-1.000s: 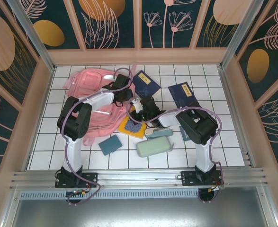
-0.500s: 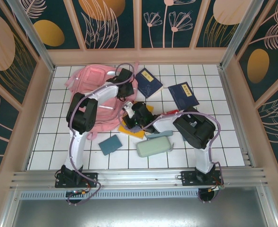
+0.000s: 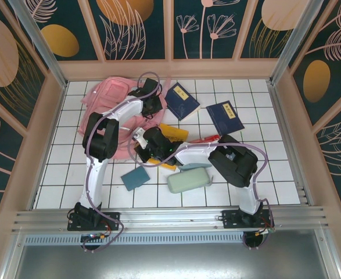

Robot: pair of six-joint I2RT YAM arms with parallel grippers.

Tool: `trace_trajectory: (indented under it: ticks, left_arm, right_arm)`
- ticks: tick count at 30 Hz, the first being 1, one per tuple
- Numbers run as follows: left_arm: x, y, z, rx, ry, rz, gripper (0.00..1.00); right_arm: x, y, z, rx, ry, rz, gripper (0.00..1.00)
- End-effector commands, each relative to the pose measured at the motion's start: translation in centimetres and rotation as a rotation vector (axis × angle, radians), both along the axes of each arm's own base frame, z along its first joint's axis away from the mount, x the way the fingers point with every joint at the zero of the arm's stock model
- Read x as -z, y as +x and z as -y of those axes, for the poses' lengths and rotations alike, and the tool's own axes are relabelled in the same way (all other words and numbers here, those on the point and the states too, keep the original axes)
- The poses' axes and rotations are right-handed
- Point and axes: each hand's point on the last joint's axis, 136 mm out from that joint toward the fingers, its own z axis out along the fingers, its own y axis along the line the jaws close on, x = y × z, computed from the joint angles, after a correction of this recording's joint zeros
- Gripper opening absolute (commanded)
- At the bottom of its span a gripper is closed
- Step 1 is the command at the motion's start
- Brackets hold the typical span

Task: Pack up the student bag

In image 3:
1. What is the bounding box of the beige and blue stapler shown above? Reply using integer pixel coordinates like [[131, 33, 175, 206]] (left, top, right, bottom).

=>
[[177, 162, 213, 172]]

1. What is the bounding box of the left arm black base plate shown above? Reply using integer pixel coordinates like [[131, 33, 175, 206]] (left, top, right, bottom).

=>
[[67, 211, 121, 232]]

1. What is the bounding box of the slotted grey cable duct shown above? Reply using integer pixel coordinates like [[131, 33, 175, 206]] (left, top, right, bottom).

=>
[[23, 234, 248, 246]]

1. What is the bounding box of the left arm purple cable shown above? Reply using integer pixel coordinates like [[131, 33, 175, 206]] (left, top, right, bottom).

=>
[[81, 71, 163, 254]]

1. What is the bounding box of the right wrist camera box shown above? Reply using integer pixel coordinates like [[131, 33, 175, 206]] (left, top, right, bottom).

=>
[[133, 128, 147, 149]]

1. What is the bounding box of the aluminium corner post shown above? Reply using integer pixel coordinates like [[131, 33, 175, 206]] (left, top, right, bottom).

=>
[[7, 0, 69, 90], [270, 0, 324, 85]]

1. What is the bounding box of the navy book with yellow label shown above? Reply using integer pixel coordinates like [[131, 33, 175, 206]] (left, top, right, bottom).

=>
[[164, 82, 202, 121], [206, 101, 245, 137]]

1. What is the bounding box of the pink school backpack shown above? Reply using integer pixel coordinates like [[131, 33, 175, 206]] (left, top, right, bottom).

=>
[[78, 76, 174, 163]]

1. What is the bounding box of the aluminium frame rail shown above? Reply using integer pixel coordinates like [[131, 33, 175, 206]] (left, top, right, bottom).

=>
[[12, 205, 331, 234]]

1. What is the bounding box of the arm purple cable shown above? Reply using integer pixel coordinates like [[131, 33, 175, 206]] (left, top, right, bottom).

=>
[[128, 132, 275, 251], [81, 71, 163, 254]]

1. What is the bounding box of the pale green pencil case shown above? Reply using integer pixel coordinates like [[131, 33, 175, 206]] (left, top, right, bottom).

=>
[[166, 167, 214, 194]]

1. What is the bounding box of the small teal notebook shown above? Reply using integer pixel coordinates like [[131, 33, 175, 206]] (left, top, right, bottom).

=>
[[120, 166, 150, 192]]

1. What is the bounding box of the grey metal sheet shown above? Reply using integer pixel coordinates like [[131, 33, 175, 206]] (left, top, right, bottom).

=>
[[1, 244, 341, 279]]

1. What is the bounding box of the yellow paperback book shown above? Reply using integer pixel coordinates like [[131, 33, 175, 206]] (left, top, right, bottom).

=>
[[157, 123, 189, 173]]

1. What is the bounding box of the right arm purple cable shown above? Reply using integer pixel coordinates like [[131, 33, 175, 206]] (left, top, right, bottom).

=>
[[128, 132, 275, 251]]

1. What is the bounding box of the aluminium side rail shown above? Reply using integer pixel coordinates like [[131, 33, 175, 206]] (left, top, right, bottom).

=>
[[266, 81, 315, 208]]

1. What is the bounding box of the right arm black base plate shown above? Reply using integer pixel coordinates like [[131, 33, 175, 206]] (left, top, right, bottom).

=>
[[221, 209, 275, 231]]

